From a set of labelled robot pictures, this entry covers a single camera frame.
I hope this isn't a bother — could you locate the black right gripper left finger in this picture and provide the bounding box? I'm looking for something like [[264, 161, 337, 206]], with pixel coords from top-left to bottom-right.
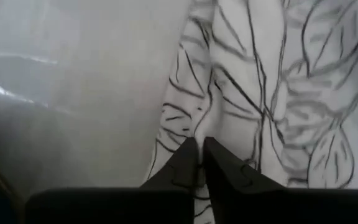
[[25, 136, 198, 224]]

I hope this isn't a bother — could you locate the white table mat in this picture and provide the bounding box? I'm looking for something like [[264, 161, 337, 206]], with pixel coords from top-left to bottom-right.
[[0, 0, 195, 200]]

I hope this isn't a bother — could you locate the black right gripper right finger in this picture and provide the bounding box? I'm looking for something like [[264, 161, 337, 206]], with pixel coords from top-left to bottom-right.
[[203, 136, 358, 224]]

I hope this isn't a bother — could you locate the white leaf-print garment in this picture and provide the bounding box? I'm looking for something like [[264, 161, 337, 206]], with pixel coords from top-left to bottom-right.
[[141, 0, 358, 224]]

